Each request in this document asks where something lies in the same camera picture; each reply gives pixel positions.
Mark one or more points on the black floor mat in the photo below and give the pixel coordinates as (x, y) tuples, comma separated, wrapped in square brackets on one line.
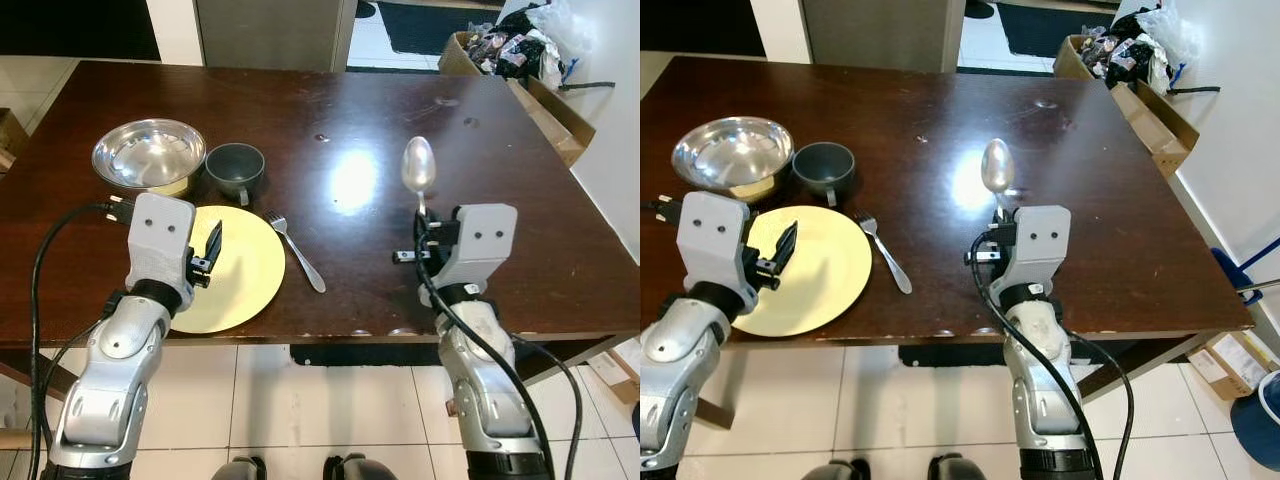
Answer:
[(420, 25), (1040, 25)]

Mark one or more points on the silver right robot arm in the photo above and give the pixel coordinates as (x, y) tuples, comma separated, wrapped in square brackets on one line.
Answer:
[(1045, 390), (485, 390)]

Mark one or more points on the dark grey cup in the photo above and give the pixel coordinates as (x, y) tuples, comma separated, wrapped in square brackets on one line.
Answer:
[(823, 165), (235, 165)]

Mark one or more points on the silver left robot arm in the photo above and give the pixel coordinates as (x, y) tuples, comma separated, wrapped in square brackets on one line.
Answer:
[(115, 370), (670, 370)]

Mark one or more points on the long cardboard box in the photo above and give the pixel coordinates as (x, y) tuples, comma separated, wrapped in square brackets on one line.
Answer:
[(560, 115), (1160, 120)]

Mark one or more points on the yellow plate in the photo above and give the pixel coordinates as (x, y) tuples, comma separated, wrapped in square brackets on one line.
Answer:
[(820, 280), (245, 275)]

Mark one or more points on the steel bowl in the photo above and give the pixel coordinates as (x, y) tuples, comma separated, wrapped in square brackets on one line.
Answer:
[(148, 152), (732, 152)]

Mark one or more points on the black right robot foot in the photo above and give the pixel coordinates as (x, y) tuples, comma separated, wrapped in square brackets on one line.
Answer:
[(955, 468), (358, 468)]

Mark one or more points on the white plastic bag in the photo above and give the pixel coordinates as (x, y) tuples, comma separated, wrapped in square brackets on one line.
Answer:
[(1165, 35), (560, 30)]

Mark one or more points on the black robot foot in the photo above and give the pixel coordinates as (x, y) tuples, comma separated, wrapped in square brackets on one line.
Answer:
[(240, 468), (358, 468), (828, 470), (955, 468)]

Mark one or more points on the silver metal fork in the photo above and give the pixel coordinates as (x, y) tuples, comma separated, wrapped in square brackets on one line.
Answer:
[(888, 262), (300, 262)]

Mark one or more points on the grey cabinet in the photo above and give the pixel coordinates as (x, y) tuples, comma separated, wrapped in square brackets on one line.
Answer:
[(880, 30), (275, 30)]

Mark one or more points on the black left robot foot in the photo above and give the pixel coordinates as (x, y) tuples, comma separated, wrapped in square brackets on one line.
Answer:
[(828, 470), (240, 468)]

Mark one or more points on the blue bucket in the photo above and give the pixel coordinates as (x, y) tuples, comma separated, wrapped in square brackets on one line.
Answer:
[(1260, 425)]

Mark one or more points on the small labelled cardboard box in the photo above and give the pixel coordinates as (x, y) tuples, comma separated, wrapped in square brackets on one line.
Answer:
[(1230, 365), (620, 370)]

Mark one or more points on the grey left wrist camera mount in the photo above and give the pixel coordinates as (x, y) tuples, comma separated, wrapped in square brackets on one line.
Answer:
[(708, 240), (160, 235)]

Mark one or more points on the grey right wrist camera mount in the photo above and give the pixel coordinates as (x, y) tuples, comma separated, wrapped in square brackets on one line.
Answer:
[(480, 240), (1040, 240)]

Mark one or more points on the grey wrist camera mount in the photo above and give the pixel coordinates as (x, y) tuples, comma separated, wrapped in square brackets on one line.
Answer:
[(160, 235), (480, 240), (1040, 240), (708, 240)]

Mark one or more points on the silver metal spoon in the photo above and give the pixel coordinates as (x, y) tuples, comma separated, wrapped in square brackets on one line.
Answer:
[(418, 165), (997, 165)]

